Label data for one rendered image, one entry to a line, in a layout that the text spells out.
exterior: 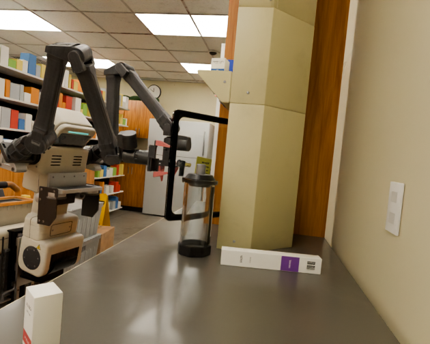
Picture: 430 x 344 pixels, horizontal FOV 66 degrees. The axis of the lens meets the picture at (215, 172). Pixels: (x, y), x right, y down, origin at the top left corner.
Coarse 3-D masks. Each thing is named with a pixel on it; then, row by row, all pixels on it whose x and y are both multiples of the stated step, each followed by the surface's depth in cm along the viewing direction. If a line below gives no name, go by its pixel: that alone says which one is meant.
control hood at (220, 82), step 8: (200, 72) 107; (208, 72) 106; (216, 72) 106; (224, 72) 106; (232, 72) 106; (208, 80) 107; (216, 80) 106; (224, 80) 106; (216, 88) 106; (224, 88) 106; (224, 96) 106; (224, 104) 112
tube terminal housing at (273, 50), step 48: (240, 48) 105; (288, 48) 108; (240, 96) 105; (288, 96) 110; (240, 144) 106; (288, 144) 112; (240, 192) 106; (288, 192) 114; (240, 240) 107; (288, 240) 117
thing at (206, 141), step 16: (192, 128) 122; (208, 128) 127; (224, 128) 133; (192, 144) 123; (208, 144) 128; (224, 144) 133; (176, 160) 119; (192, 160) 124; (208, 160) 129; (176, 176) 120; (176, 192) 120; (176, 208) 121
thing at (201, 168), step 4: (200, 164) 99; (204, 164) 99; (200, 168) 99; (204, 168) 99; (196, 172) 100; (200, 172) 99; (204, 172) 99; (188, 176) 97; (192, 176) 97; (196, 176) 96; (200, 176) 96; (204, 176) 96; (208, 176) 97; (212, 176) 99; (208, 180) 96; (212, 180) 98
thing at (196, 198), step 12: (192, 180) 95; (204, 180) 95; (216, 180) 99; (192, 192) 96; (204, 192) 96; (192, 204) 96; (204, 204) 96; (192, 216) 96; (204, 216) 97; (192, 228) 96; (204, 228) 97; (180, 240) 99; (192, 240) 96; (204, 240) 98
